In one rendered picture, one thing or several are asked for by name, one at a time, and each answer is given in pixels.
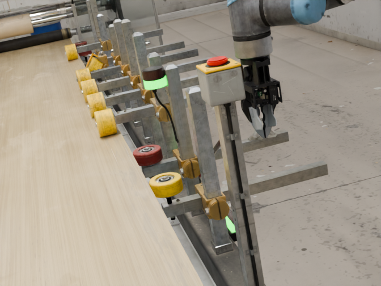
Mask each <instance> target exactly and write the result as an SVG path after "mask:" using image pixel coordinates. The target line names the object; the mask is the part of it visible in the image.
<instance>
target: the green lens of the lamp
mask: <svg viewBox="0 0 381 286"><path fill-rule="evenodd" d="M143 82H144V86H145V89H146V90H153V89H158V88H161V87H164V86H166V85H167V81H166V76H165V77H164V78H162V79H159V80H156V81H144V80H143Z"/></svg>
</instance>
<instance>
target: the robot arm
mask: <svg viewBox="0 0 381 286"><path fill-rule="evenodd" d="M351 1H355V0H227V7H228V11H229V16H230V22H231V29H232V36H233V43H234V51H235V57H236V58H238V59H240V63H241V64H242V65H248V66H246V67H244V69H243V71H244V80H243V83H244V90H245V99H243V100H241V108H242V111H243V113H244V114H245V116H246V117H247V119H248V121H249V122H250V123H251V125H252V126H253V128H254V129H255V131H256V132H257V133H258V134H259V135H260V136H261V137H262V138H267V137H268V135H269V133H270V131H271V128H272V127H275V126H276V125H277V120H276V118H275V116H274V109H275V107H276V104H278V103H279V102H281V103H282V94H281V86H280V82H279V81H277V80H275V79H273V78H271V77H270V74H269V66H268V65H270V54H271V53H272V52H273V48H272V40H273V37H272V36H271V35H270V34H271V31H270V27H273V26H289V25H297V24H303V25H309V24H312V23H317V22H318V21H320V20H321V18H322V17H323V15H324V13H325V11H326V10H329V9H332V8H335V7H339V6H342V5H345V4H347V3H349V2H351ZM278 87H279V91H280V97H279V94H278ZM259 107H260V108H261V112H262V113H263V125H262V122H261V120H260V118H259V116H260V109H259Z"/></svg>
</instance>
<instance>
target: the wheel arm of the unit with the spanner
mask: <svg viewBox="0 0 381 286"><path fill-rule="evenodd" d="M274 133H277V136H276V137H272V138H264V139H262V140H251V141H250V140H249V139H247V138H246V139H243V140H242V146H243V152H244V153H245V152H250V151H253V150H256V149H261V148H265V147H268V146H272V145H277V144H280V143H283V142H288V141H289V134H288V131H286V130H285V129H282V130H279V131H275V132H274ZM221 158H223V157H222V150H221V147H220V148H219V149H218V151H217V152H216V153H215V160H217V159H221ZM141 168H142V172H143V174H144V176H145V178H152V177H153V176H156V175H159V174H162V173H167V172H170V171H175V170H179V165H178V162H177V159H176V157H172V158H167V159H163V160H161V161H160V162H158V163H156V164H154V165H152V166H148V167H147V166H141Z"/></svg>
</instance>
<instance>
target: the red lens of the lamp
mask: <svg viewBox="0 0 381 286"><path fill-rule="evenodd" d="M141 72H142V77H143V80H145V81H149V80H155V79H159V78H162V77H164V76H165V72H164V67H163V66H162V68H161V69H159V70H156V71H150V72H143V71H141Z"/></svg>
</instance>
